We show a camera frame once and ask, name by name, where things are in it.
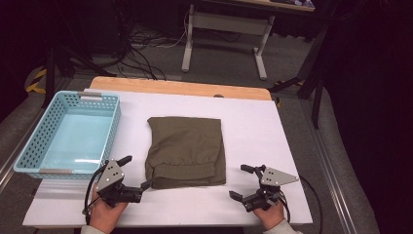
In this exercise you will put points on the black tripod stand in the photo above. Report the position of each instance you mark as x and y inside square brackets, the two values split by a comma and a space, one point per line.
[50, 74]

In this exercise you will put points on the black metal stand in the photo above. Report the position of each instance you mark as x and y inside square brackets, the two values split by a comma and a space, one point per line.
[316, 97]

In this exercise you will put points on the olive green pants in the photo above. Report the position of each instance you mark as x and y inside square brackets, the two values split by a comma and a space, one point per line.
[185, 146]

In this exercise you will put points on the aluminium floor rail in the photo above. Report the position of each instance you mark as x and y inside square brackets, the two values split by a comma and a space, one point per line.
[13, 159]
[328, 162]

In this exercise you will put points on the light wooden table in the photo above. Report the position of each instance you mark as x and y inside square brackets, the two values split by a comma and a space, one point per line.
[175, 87]

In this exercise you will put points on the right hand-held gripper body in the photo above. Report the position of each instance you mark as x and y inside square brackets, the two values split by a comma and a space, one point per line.
[272, 177]

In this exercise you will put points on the person's right hand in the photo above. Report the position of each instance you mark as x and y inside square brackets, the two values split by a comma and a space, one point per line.
[271, 217]

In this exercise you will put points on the light blue plastic basket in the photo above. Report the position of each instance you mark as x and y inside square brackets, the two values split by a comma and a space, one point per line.
[78, 139]

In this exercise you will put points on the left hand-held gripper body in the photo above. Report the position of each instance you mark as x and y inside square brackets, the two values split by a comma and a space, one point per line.
[110, 175]

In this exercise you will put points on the white table board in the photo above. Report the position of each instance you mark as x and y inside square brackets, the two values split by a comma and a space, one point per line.
[253, 130]

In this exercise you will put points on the white metal stand frame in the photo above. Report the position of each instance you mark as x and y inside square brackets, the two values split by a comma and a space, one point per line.
[227, 24]

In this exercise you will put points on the person's left hand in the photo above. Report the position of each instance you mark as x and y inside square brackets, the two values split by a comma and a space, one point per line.
[102, 216]

